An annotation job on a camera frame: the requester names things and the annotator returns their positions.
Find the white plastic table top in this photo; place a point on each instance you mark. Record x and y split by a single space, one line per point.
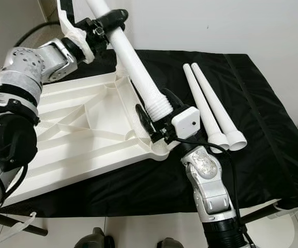
92 129

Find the black table cloth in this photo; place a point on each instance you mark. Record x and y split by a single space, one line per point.
263 165

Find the grey robot left foot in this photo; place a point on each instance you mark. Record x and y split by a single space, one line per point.
92 239

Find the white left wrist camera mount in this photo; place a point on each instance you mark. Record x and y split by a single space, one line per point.
70 28

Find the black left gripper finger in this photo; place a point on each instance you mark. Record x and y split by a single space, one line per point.
113 19

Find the white metal frame tube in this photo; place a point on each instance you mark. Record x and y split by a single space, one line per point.
289 209

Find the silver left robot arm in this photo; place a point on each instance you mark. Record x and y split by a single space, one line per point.
9 88

